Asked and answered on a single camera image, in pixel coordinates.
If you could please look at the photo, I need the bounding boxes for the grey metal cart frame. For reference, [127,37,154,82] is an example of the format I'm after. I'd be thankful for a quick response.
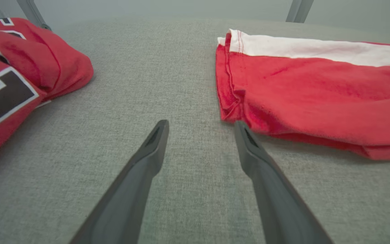
[0,0,52,31]

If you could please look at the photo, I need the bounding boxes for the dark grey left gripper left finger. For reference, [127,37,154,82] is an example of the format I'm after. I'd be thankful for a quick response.
[68,119,170,244]

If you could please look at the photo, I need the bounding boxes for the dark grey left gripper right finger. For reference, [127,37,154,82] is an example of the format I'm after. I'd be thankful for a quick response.
[234,120,334,244]

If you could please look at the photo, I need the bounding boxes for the red jersey black white print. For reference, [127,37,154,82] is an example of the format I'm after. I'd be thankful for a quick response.
[0,18,94,175]

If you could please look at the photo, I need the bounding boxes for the grey post with black bracket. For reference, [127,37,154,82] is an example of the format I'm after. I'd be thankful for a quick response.
[285,0,315,23]

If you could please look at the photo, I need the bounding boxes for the red Bulls jersey white sleeves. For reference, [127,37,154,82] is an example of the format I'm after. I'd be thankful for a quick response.
[215,29,390,161]

